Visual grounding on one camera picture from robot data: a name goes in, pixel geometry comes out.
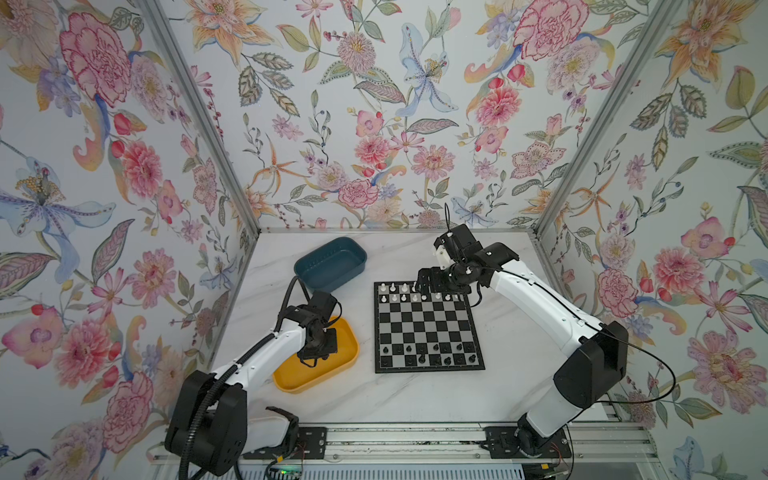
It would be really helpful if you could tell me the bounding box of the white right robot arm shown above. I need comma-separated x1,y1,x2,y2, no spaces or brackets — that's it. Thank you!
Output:
416,224,629,457

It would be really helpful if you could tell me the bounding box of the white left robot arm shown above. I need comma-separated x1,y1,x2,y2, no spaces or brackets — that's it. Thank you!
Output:
164,291,340,479

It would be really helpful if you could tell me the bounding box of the yellow plastic tray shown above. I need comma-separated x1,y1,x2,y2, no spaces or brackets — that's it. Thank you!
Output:
272,318,360,394

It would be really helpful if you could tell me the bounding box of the teal plastic tray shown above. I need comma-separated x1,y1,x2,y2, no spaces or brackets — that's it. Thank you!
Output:
294,237,368,293

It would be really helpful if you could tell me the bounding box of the black and silver chessboard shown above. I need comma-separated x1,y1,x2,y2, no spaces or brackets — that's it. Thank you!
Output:
373,281,485,374

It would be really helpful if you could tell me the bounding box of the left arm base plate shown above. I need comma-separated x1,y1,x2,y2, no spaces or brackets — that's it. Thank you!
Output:
241,407,328,460

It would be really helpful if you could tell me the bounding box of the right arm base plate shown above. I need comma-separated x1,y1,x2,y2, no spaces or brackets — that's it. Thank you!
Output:
480,415,573,459

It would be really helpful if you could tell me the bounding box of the aluminium front rail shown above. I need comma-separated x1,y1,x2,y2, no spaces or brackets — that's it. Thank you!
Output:
146,421,661,466

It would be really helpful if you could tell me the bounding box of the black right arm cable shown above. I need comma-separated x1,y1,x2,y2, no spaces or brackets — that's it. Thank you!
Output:
503,269,678,480

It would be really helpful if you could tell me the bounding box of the aluminium corner frame post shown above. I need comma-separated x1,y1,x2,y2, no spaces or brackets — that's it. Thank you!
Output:
533,0,667,236

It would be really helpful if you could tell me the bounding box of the left aluminium corner post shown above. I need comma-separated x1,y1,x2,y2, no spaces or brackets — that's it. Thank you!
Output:
137,0,261,240

